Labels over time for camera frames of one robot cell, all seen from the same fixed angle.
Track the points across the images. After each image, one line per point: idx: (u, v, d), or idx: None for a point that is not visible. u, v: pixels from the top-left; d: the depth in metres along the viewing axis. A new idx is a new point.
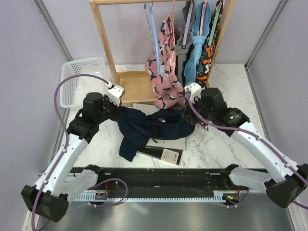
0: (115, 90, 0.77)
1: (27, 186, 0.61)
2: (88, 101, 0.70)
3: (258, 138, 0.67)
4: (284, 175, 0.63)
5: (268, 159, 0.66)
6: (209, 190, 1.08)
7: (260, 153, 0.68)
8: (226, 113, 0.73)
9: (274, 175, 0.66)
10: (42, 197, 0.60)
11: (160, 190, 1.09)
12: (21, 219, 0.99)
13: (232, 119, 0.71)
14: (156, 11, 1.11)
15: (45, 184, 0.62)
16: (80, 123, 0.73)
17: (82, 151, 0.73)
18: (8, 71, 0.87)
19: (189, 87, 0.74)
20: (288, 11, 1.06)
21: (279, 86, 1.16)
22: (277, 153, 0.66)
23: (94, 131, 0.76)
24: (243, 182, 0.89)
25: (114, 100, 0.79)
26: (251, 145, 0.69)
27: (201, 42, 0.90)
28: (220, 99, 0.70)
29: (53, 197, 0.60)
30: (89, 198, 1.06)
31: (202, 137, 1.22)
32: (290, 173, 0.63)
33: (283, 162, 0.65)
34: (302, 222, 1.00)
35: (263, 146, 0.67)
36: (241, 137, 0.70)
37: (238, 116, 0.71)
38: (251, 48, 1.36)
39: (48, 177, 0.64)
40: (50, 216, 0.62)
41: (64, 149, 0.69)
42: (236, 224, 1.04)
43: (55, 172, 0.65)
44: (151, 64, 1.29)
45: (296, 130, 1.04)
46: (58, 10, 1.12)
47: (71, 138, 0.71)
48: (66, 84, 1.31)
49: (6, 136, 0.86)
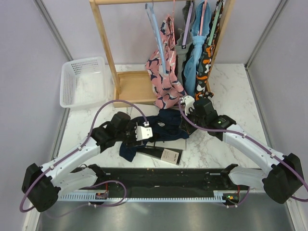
0: (145, 131, 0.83)
1: (35, 165, 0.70)
2: (117, 117, 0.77)
3: (243, 135, 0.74)
4: (271, 165, 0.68)
5: (255, 153, 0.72)
6: (208, 190, 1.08)
7: (247, 149, 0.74)
8: (216, 119, 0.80)
9: (263, 167, 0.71)
10: (42, 180, 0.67)
11: (160, 190, 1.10)
12: (21, 220, 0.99)
13: (219, 123, 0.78)
14: (156, 11, 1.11)
15: (51, 169, 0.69)
16: (102, 132, 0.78)
17: (92, 156, 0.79)
18: (8, 71, 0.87)
19: (184, 98, 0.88)
20: (288, 11, 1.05)
21: (279, 86, 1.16)
22: (262, 147, 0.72)
23: (109, 143, 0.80)
24: (243, 180, 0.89)
25: (138, 134, 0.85)
26: (239, 143, 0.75)
27: (201, 42, 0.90)
28: (210, 107, 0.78)
29: (50, 184, 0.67)
30: (89, 198, 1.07)
31: (202, 137, 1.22)
32: (276, 161, 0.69)
33: (268, 153, 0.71)
34: (302, 222, 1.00)
35: (249, 141, 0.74)
36: (230, 138, 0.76)
37: (225, 121, 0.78)
38: (251, 47, 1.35)
39: (56, 164, 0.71)
40: (39, 202, 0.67)
41: (79, 147, 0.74)
42: (236, 224, 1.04)
43: (64, 163, 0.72)
44: (151, 64, 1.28)
45: (296, 131, 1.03)
46: (58, 10, 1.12)
47: (90, 141, 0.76)
48: (66, 84, 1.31)
49: (6, 136, 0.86)
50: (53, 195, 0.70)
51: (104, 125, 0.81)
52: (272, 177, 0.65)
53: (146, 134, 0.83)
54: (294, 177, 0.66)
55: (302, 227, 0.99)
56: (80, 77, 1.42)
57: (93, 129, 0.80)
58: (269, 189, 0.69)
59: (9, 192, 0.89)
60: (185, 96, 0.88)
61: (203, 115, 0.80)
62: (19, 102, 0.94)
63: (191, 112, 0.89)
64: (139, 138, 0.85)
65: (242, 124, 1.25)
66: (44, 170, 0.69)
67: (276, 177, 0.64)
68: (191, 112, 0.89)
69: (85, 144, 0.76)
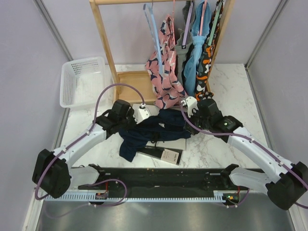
0: (144, 112, 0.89)
1: (46, 150, 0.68)
2: (119, 104, 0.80)
3: (251, 141, 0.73)
4: (279, 174, 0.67)
5: (263, 160, 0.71)
6: (208, 190, 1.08)
7: (254, 155, 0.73)
8: (221, 121, 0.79)
9: (270, 174, 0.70)
10: (56, 163, 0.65)
11: (160, 190, 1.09)
12: (21, 220, 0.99)
13: (226, 125, 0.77)
14: (156, 11, 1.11)
15: (64, 152, 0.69)
16: (106, 120, 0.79)
17: (98, 142, 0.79)
18: (8, 71, 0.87)
19: (186, 100, 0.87)
20: (288, 11, 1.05)
21: (279, 85, 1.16)
22: (270, 154, 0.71)
23: (115, 129, 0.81)
24: (243, 181, 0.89)
25: (138, 117, 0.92)
26: (247, 148, 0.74)
27: (201, 42, 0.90)
28: (214, 108, 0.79)
29: (64, 167, 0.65)
30: (89, 198, 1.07)
31: (202, 137, 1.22)
32: (285, 171, 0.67)
33: (277, 161, 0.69)
34: (301, 221, 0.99)
35: (257, 147, 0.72)
36: (237, 141, 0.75)
37: (232, 122, 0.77)
38: (251, 48, 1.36)
39: (68, 147, 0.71)
40: (53, 187, 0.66)
41: (87, 132, 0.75)
42: (236, 224, 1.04)
43: (75, 147, 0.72)
44: (151, 64, 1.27)
45: (296, 130, 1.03)
46: (58, 9, 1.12)
47: (97, 127, 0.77)
48: (66, 84, 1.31)
49: (6, 136, 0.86)
50: (65, 179, 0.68)
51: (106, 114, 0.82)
52: (280, 186, 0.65)
53: (144, 113, 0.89)
54: (300, 186, 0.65)
55: (302, 227, 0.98)
56: (80, 77, 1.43)
57: (97, 116, 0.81)
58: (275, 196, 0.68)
59: (9, 192, 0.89)
60: (186, 97, 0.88)
61: (208, 116, 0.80)
62: (19, 102, 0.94)
63: (195, 113, 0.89)
64: (139, 120, 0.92)
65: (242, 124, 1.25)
66: (57, 154, 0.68)
67: (285, 186, 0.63)
68: (194, 113, 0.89)
69: (93, 129, 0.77)
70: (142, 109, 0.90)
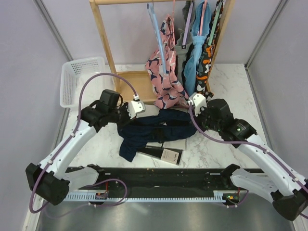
0: (137, 105, 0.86)
1: (32, 165, 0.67)
2: (107, 94, 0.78)
3: (265, 151, 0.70)
4: (292, 190, 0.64)
5: (276, 173, 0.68)
6: (208, 190, 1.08)
7: (267, 166, 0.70)
8: (233, 124, 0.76)
9: (282, 189, 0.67)
10: (45, 176, 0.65)
11: (160, 190, 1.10)
12: (21, 219, 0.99)
13: (239, 131, 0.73)
14: (156, 11, 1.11)
15: (50, 164, 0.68)
16: (92, 111, 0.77)
17: (87, 139, 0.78)
18: (8, 71, 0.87)
19: (193, 99, 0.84)
20: (288, 11, 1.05)
21: (279, 85, 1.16)
22: (284, 167, 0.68)
23: (103, 121, 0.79)
24: (248, 186, 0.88)
25: (132, 112, 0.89)
26: (259, 158, 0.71)
27: (201, 42, 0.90)
28: (225, 111, 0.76)
29: (55, 179, 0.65)
30: (89, 198, 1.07)
31: (202, 137, 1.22)
32: (299, 186, 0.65)
33: (291, 176, 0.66)
34: (302, 222, 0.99)
35: (270, 159, 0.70)
36: (249, 150, 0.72)
37: (245, 127, 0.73)
38: (251, 48, 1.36)
39: (53, 158, 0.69)
40: (52, 197, 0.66)
41: (72, 134, 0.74)
42: (236, 224, 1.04)
43: (61, 155, 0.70)
44: (151, 64, 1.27)
45: (296, 130, 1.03)
46: (58, 9, 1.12)
47: (82, 124, 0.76)
48: (66, 84, 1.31)
49: (6, 136, 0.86)
50: (62, 186, 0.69)
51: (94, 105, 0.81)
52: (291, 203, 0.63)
53: (138, 107, 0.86)
54: None
55: (302, 227, 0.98)
56: (80, 77, 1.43)
57: (83, 109, 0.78)
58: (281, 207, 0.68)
59: (9, 192, 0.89)
60: (193, 95, 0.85)
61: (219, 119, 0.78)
62: (19, 102, 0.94)
63: (202, 112, 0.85)
64: (133, 115, 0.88)
65: None
66: (44, 167, 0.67)
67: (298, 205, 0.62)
68: (201, 113, 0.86)
69: (78, 129, 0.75)
70: (136, 103, 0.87)
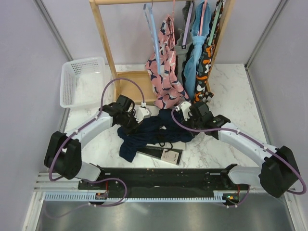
0: (144, 110, 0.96)
1: (58, 133, 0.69)
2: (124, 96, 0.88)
3: (237, 132, 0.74)
4: (264, 158, 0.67)
5: (249, 148, 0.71)
6: (209, 190, 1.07)
7: (241, 145, 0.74)
8: (211, 119, 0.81)
9: (259, 162, 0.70)
10: (70, 142, 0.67)
11: (160, 191, 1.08)
12: (21, 219, 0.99)
13: (214, 122, 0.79)
14: (156, 11, 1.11)
15: (76, 133, 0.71)
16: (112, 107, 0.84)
17: (103, 129, 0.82)
18: (8, 71, 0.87)
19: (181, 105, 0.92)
20: (288, 11, 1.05)
21: (279, 85, 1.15)
22: (255, 141, 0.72)
23: (118, 118, 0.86)
24: (244, 178, 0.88)
25: (140, 117, 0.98)
26: (233, 139, 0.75)
27: (201, 42, 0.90)
28: (203, 107, 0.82)
29: (78, 146, 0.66)
30: (89, 198, 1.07)
31: (202, 137, 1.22)
32: (269, 155, 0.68)
33: (261, 147, 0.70)
34: (302, 222, 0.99)
35: (241, 136, 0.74)
36: (224, 135, 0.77)
37: (221, 120, 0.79)
38: (251, 48, 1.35)
39: (80, 129, 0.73)
40: (68, 167, 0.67)
41: (96, 117, 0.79)
42: (236, 224, 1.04)
43: (85, 129, 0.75)
44: (151, 64, 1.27)
45: (296, 131, 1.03)
46: (58, 9, 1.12)
47: (104, 112, 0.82)
48: (66, 84, 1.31)
49: (6, 136, 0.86)
50: (77, 161, 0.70)
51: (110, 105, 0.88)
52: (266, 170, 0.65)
53: (145, 111, 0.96)
54: (288, 171, 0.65)
55: (302, 227, 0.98)
56: (80, 77, 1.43)
57: (104, 105, 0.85)
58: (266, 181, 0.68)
59: (10, 192, 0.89)
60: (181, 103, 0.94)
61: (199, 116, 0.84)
62: (19, 102, 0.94)
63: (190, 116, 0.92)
64: (140, 119, 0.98)
65: (242, 124, 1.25)
66: (70, 135, 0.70)
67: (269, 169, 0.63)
68: (190, 117, 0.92)
69: (100, 115, 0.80)
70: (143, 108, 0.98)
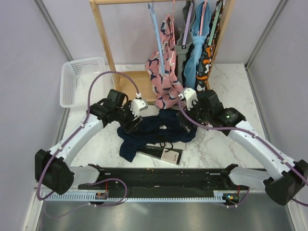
0: (140, 102, 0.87)
1: (42, 151, 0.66)
2: (114, 92, 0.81)
3: (254, 136, 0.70)
4: (281, 172, 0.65)
5: (265, 157, 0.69)
6: (208, 190, 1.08)
7: (256, 151, 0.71)
8: (223, 113, 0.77)
9: (273, 173, 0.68)
10: (54, 161, 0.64)
11: (160, 191, 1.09)
12: (21, 219, 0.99)
13: (228, 118, 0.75)
14: (156, 11, 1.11)
15: (60, 150, 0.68)
16: (101, 106, 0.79)
17: (95, 133, 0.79)
18: (8, 71, 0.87)
19: (185, 93, 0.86)
20: (288, 11, 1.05)
21: (279, 85, 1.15)
22: (273, 150, 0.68)
23: (110, 118, 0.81)
24: (245, 179, 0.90)
25: (136, 109, 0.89)
26: (249, 143, 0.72)
27: (201, 42, 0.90)
28: (215, 99, 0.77)
29: (63, 165, 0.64)
30: (89, 198, 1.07)
31: (202, 137, 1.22)
32: (288, 168, 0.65)
33: (279, 159, 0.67)
34: (301, 221, 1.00)
35: (259, 143, 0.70)
36: (239, 136, 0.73)
37: (234, 115, 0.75)
38: (251, 47, 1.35)
39: (64, 145, 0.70)
40: (57, 185, 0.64)
41: (82, 125, 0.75)
42: (236, 224, 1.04)
43: (71, 142, 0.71)
44: (151, 64, 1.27)
45: (296, 130, 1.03)
46: (58, 9, 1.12)
47: (91, 117, 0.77)
48: (66, 84, 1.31)
49: (7, 136, 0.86)
50: (69, 176, 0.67)
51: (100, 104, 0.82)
52: (281, 184, 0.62)
53: (141, 103, 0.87)
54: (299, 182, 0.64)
55: (302, 227, 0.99)
56: (80, 77, 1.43)
57: (91, 106, 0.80)
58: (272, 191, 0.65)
59: (10, 192, 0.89)
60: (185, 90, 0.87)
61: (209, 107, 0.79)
62: (19, 102, 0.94)
63: (194, 105, 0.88)
64: (136, 112, 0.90)
65: None
66: (54, 153, 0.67)
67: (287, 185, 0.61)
68: (194, 107, 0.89)
69: (87, 121, 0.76)
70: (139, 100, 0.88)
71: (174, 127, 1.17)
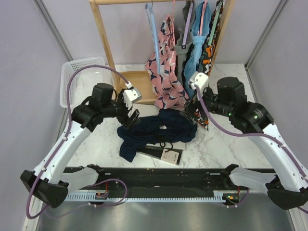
0: (131, 93, 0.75)
1: (27, 172, 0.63)
2: (98, 89, 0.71)
3: (281, 146, 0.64)
4: (300, 188, 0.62)
5: (287, 169, 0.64)
6: (208, 190, 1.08)
7: (278, 160, 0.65)
8: (247, 110, 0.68)
9: (288, 185, 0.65)
10: (40, 184, 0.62)
11: (160, 191, 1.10)
12: (21, 219, 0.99)
13: (256, 119, 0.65)
14: (156, 11, 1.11)
15: (44, 171, 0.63)
16: (85, 109, 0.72)
17: (83, 140, 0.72)
18: (9, 71, 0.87)
19: (196, 80, 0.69)
20: (288, 12, 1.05)
21: (279, 85, 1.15)
22: (296, 164, 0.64)
23: (97, 120, 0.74)
24: (244, 180, 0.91)
25: (128, 102, 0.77)
26: (271, 151, 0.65)
27: (201, 42, 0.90)
28: (242, 93, 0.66)
29: (49, 186, 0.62)
30: (89, 198, 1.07)
31: (202, 137, 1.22)
32: (306, 185, 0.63)
33: (301, 174, 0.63)
34: (301, 222, 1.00)
35: (284, 154, 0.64)
36: (263, 142, 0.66)
37: (262, 113, 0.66)
38: (251, 47, 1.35)
39: (47, 164, 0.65)
40: (50, 201, 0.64)
41: (64, 138, 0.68)
42: (236, 224, 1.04)
43: (55, 160, 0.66)
44: (151, 64, 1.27)
45: (295, 131, 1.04)
46: (58, 10, 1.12)
47: (74, 125, 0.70)
48: (66, 84, 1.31)
49: (7, 136, 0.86)
50: (60, 191, 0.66)
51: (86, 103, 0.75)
52: (291, 197, 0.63)
53: (132, 94, 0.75)
54: None
55: (302, 227, 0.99)
56: (80, 77, 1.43)
57: (73, 110, 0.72)
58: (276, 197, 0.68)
59: (10, 192, 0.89)
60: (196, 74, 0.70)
61: (232, 99, 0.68)
62: (19, 102, 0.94)
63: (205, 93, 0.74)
64: (129, 105, 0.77)
65: None
66: (38, 174, 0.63)
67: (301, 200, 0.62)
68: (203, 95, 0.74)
69: (70, 131, 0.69)
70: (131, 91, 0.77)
71: (174, 127, 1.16)
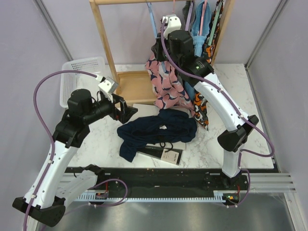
0: (104, 84, 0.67)
1: (18, 198, 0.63)
2: (72, 102, 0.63)
3: (219, 90, 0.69)
4: (237, 125, 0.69)
5: (225, 110, 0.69)
6: (208, 190, 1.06)
7: (218, 105, 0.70)
8: (193, 62, 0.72)
9: (228, 125, 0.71)
10: (32, 211, 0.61)
11: (160, 191, 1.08)
12: (21, 219, 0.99)
13: (198, 69, 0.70)
14: (156, 11, 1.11)
15: (34, 198, 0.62)
16: (68, 126, 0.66)
17: (72, 157, 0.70)
18: (9, 71, 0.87)
19: (170, 19, 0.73)
20: (288, 12, 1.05)
21: (279, 85, 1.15)
22: (233, 105, 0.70)
23: (82, 135, 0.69)
24: (226, 163, 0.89)
25: (107, 96, 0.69)
26: (213, 97, 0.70)
27: (201, 42, 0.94)
28: (189, 44, 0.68)
29: (42, 212, 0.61)
30: (89, 198, 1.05)
31: (202, 137, 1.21)
32: (242, 122, 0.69)
33: (237, 113, 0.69)
34: (302, 222, 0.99)
35: (222, 97, 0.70)
36: (204, 89, 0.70)
37: (203, 65, 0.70)
38: (251, 47, 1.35)
39: (36, 190, 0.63)
40: (47, 223, 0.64)
41: (50, 161, 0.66)
42: (236, 225, 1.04)
43: (44, 185, 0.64)
44: (151, 64, 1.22)
45: (295, 131, 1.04)
46: (58, 9, 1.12)
47: (58, 147, 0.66)
48: (66, 84, 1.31)
49: (7, 136, 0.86)
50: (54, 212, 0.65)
51: (67, 115, 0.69)
52: (234, 135, 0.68)
53: (105, 85, 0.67)
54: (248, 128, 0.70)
55: (302, 227, 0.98)
56: (80, 77, 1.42)
57: (55, 130, 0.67)
58: (225, 143, 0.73)
59: (11, 192, 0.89)
60: (172, 16, 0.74)
61: (181, 52, 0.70)
62: (19, 102, 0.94)
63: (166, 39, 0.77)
64: (110, 98, 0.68)
65: None
66: (29, 201, 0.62)
67: (237, 135, 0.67)
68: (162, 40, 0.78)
69: (55, 152, 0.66)
70: (103, 83, 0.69)
71: (174, 127, 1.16)
